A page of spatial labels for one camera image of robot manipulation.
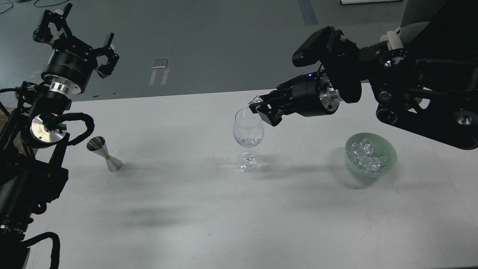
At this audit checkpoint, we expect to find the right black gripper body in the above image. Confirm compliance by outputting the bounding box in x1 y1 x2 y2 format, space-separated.
291 73 341 117

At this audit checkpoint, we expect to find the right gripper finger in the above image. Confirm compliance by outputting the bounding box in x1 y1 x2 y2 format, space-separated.
258 102 299 127
249 85 293 114

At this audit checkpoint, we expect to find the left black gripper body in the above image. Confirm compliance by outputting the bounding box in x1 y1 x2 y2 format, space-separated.
41 49 98 94

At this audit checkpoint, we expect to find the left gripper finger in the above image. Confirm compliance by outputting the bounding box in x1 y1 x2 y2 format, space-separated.
89 33 120 78
32 3 73 51

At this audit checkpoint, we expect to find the clear ice cube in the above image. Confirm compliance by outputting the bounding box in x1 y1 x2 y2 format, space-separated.
249 95 263 105

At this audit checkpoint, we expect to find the steel double jigger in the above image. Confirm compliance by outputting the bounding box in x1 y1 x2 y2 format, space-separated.
87 136 123 172

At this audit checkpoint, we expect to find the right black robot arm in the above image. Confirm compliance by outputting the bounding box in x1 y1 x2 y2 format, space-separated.
249 0 477 150

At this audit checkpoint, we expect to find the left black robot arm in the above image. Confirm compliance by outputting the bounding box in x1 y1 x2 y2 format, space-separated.
1 3 120 241

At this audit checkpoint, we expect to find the clear wine glass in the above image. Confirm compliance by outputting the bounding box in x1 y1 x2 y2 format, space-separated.
233 107 264 172

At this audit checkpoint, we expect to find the green bowl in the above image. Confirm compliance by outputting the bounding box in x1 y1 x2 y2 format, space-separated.
344 133 398 179

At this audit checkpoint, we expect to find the black cable loop left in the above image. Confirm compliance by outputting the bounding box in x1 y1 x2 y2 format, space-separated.
15 232 61 269

